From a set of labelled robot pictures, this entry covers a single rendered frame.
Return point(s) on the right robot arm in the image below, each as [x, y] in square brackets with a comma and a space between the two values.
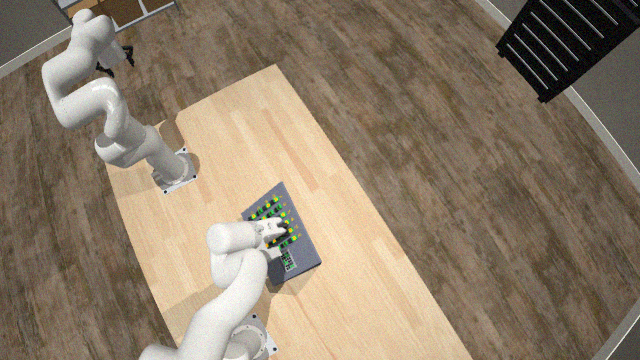
[210, 328]

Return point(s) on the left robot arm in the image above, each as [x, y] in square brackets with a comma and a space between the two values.
[103, 95]

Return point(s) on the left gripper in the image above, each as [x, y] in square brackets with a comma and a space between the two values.
[112, 55]

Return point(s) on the grey switch panel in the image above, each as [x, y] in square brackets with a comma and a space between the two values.
[300, 255]

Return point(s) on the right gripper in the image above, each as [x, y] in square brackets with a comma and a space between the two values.
[270, 230]

